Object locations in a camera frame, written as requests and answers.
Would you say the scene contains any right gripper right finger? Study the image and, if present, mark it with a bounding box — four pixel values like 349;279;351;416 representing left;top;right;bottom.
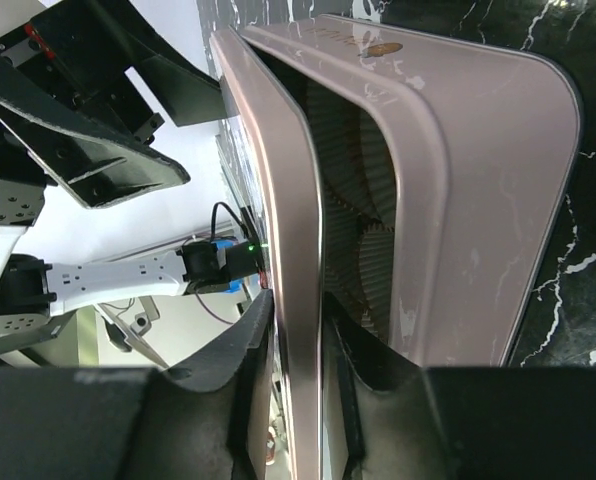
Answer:
322;294;596;479

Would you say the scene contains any pink tin lid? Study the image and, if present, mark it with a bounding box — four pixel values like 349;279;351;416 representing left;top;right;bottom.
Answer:
210;28;323;479

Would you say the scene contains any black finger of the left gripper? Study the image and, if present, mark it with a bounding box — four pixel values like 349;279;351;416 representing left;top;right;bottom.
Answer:
42;1;227;127
0;56;190;208

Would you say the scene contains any pink chocolate tin box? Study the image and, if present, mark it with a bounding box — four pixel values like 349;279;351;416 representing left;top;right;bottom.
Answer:
243;15;582;366

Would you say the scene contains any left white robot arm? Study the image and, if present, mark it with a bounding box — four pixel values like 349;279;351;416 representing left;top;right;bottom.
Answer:
0;1;264;355

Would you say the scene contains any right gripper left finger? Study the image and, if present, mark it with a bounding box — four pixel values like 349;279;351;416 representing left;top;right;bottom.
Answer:
0;290;274;479

